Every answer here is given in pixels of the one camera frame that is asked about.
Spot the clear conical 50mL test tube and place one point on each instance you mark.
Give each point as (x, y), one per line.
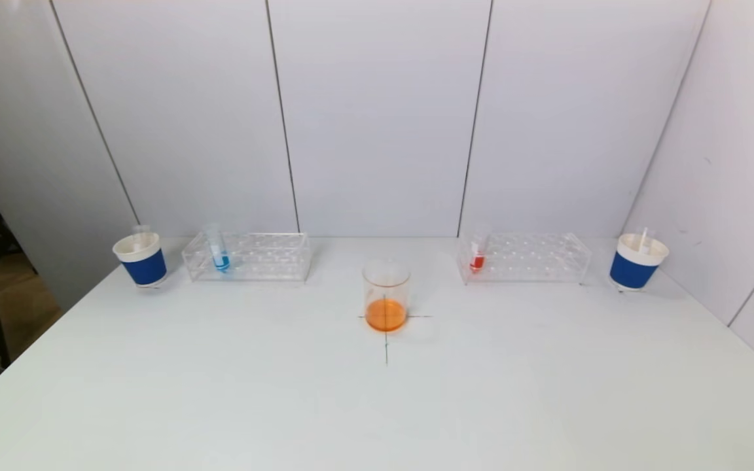
(141, 235)

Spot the yellow pigment test tube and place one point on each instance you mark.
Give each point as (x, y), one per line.
(643, 241)

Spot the clear glass beaker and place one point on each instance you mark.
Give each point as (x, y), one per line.
(387, 301)

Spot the red pigment test tube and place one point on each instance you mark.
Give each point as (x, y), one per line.
(478, 261)

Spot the clear acrylic test tube rack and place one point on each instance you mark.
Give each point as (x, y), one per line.
(266, 258)
(527, 261)

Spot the blue pigment test tube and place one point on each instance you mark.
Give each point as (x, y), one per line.
(220, 258)

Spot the blue white paper cup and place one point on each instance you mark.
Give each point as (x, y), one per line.
(144, 265)
(635, 271)

